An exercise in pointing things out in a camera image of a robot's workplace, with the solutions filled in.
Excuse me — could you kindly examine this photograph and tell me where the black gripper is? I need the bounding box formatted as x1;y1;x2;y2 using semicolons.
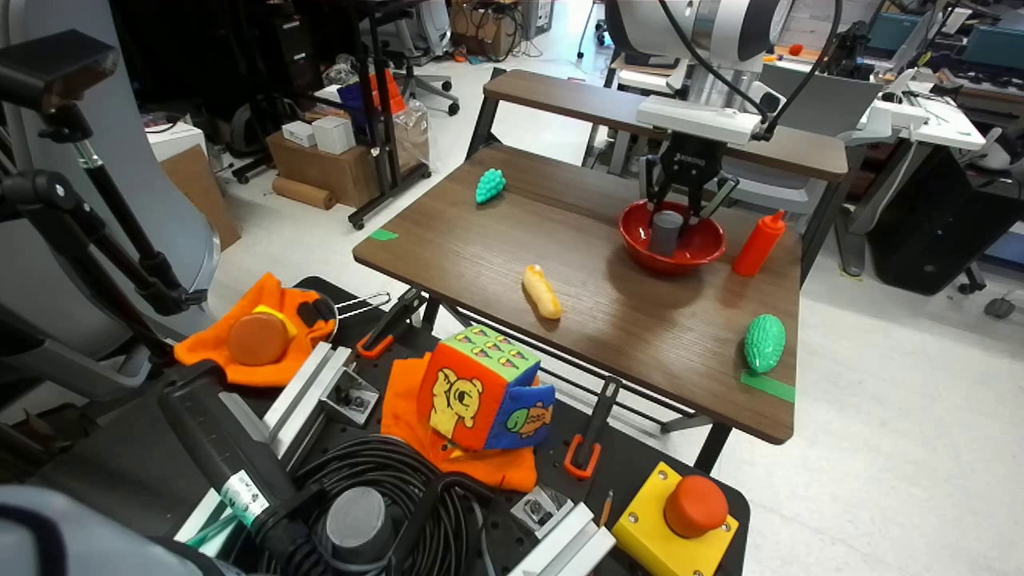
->
643;130;741;228

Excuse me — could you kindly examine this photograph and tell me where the gray cup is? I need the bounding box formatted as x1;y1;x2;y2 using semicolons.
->
649;209;689;258

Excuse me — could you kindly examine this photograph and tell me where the red bowl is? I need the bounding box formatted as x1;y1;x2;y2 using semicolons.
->
614;194;728;280

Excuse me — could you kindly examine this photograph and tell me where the red squeeze bottle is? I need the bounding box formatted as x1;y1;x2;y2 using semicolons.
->
728;209;792;283

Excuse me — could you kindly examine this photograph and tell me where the green plush toy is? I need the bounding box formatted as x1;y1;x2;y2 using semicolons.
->
739;312;790;379

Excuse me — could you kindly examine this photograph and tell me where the yellow plush toy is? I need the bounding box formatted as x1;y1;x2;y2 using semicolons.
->
519;264;566;325

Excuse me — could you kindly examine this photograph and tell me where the gray chair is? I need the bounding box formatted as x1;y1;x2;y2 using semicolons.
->
649;62;883;217

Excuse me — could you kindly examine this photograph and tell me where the teal plush toy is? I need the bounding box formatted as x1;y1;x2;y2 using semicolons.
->
470;163;513;209

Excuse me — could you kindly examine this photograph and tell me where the large green tape strip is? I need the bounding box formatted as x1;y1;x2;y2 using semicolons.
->
736;369;801;406

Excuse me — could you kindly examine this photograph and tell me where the black orange bar clamp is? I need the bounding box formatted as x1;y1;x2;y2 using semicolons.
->
558;379;625;482
352;286;429;361

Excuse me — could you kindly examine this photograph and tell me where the black bag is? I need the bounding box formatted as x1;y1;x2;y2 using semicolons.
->
865;143;1024;299

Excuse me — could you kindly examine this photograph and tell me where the white desk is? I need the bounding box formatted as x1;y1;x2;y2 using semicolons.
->
834;75;989;280

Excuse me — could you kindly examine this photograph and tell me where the colorful soft picture cube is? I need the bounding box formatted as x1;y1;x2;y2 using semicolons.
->
413;323;558;454

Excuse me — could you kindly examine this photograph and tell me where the red emergency stop button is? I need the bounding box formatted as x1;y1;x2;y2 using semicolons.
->
662;473;731;541

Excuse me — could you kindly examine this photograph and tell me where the black metal stand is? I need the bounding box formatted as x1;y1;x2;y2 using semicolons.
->
344;0;434;234

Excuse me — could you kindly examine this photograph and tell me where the yellow emergency stop box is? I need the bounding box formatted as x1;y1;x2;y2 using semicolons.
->
611;461;741;576

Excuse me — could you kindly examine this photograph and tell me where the black white marker tag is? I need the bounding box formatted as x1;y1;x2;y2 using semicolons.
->
324;369;381;427
509;488;574;541

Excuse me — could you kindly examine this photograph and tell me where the large cardboard box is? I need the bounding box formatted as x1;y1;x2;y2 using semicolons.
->
266;104;433;212

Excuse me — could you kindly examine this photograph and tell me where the orange cloth under cube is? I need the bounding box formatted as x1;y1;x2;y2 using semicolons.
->
376;352;544;495

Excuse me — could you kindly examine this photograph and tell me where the white boxes stack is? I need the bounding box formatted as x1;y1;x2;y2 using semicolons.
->
277;108;359;160

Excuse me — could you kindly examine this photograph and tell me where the brown and yellow round toy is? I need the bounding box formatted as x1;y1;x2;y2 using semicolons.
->
225;304;297;369

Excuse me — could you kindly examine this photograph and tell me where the gray round knob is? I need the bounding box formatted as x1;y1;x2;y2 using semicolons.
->
321;482;390;556

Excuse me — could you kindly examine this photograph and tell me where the small cardboard box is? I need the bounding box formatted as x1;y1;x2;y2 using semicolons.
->
156;140;243;252

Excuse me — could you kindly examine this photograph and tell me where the orange cloth with black patch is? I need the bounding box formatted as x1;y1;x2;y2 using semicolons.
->
171;273;343;392

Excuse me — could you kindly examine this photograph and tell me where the black tripod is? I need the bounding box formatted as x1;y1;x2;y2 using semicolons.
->
0;104;217;361

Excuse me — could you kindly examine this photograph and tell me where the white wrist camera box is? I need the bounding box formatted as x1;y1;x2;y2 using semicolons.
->
632;97;766;148

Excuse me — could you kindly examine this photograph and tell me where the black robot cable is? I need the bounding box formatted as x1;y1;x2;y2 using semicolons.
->
656;0;846;143

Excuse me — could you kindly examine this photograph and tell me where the short aluminium extrusion rail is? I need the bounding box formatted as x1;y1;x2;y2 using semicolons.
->
509;501;620;576

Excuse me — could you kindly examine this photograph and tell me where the black coiled cable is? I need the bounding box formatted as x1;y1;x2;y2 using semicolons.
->
249;428;499;576

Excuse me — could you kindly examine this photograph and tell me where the long aluminium extrusion rail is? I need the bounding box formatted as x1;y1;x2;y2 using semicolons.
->
262;341;355;442

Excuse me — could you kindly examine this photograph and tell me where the black camera on tripod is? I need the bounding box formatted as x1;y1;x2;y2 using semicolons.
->
0;28;120;116

